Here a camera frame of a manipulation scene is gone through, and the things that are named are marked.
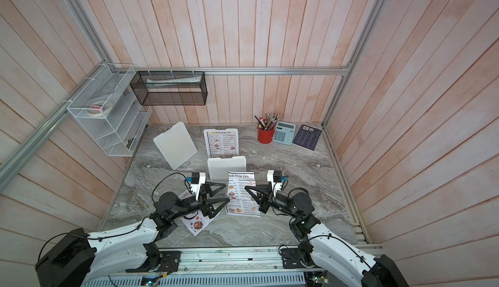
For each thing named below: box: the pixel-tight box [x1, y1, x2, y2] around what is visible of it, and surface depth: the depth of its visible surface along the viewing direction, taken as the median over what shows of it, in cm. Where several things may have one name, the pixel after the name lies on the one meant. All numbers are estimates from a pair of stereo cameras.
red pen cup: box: [254, 110, 280, 145], surface depth 109 cm
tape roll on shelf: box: [86, 99, 113, 117], surface depth 75 cm
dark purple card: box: [292, 124, 323, 151], surface depth 116 cm
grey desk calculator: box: [272, 120, 296, 146], surface depth 116 cm
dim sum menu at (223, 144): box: [206, 130, 238, 160], surface depth 97 cm
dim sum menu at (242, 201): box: [224, 169, 262, 218], surface depth 70 cm
